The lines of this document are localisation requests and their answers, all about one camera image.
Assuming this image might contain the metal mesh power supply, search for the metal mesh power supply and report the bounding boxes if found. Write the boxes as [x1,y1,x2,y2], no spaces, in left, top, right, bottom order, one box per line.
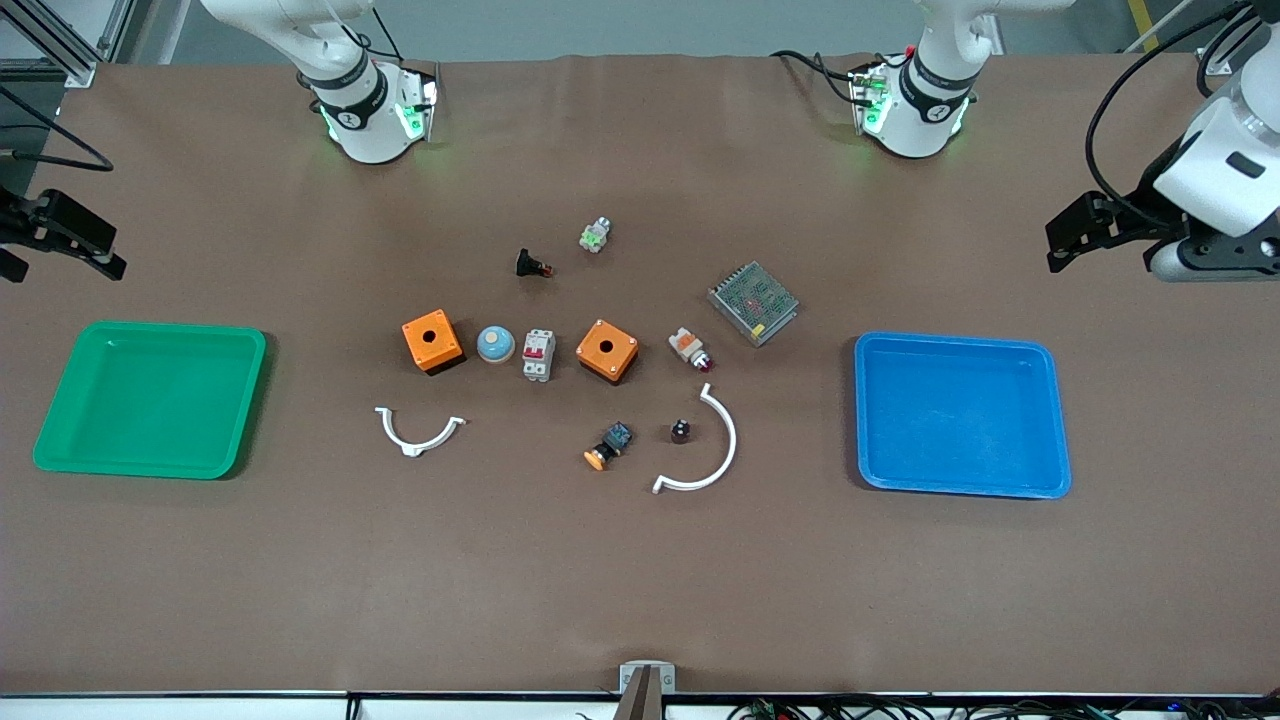
[707,261,801,348]

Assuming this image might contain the cable bundle under table edge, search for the cable bundle under table edge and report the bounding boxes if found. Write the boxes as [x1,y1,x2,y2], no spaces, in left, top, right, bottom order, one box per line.
[725,694,1280,720]

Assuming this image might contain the black cable at table side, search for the black cable at table side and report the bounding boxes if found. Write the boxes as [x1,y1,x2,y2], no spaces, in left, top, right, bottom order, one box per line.
[0,85,116,173]

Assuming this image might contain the grey metal table bracket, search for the grey metal table bracket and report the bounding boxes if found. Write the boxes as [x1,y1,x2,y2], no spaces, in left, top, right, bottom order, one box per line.
[618,661,677,720]

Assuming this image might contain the large white pipe clamp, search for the large white pipe clamp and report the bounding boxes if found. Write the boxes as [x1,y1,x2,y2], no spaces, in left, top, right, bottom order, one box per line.
[652,383,739,496]

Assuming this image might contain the red orange white indicator lamp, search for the red orange white indicator lamp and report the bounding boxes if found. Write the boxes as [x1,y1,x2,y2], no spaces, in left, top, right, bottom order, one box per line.
[668,326,715,374]

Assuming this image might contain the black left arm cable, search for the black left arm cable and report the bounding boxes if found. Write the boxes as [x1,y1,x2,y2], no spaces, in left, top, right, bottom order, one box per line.
[1085,0,1263,233]

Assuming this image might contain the orange push button switch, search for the orange push button switch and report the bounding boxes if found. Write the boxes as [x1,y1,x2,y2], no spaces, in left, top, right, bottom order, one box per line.
[583,421,635,472]

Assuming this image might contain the blue plastic tray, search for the blue plastic tray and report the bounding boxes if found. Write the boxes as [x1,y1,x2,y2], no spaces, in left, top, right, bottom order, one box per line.
[853,331,1073,500]

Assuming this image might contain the small white pipe clamp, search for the small white pipe clamp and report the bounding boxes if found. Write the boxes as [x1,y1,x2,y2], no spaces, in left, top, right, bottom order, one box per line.
[374,405,467,459]

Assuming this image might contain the black cables at arm base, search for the black cables at arm base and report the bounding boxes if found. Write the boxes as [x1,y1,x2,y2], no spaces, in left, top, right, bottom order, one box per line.
[770,48,866,106]

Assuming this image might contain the white red circuit breaker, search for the white red circuit breaker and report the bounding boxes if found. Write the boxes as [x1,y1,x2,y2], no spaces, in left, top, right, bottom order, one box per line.
[522,328,557,383]

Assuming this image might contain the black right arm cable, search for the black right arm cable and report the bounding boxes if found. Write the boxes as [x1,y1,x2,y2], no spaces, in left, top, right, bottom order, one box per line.
[335,0,406,66]

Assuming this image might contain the green plastic tray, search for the green plastic tray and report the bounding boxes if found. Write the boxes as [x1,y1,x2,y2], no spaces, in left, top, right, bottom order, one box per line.
[32,320,269,481]

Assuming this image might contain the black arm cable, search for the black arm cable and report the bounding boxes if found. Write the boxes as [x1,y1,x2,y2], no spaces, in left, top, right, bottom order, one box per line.
[335,0,406,66]
[1085,0,1263,233]

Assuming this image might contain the orange button enclosure box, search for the orange button enclosure box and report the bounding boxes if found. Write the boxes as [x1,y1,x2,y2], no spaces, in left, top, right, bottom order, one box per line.
[401,309,466,376]
[575,319,641,385]

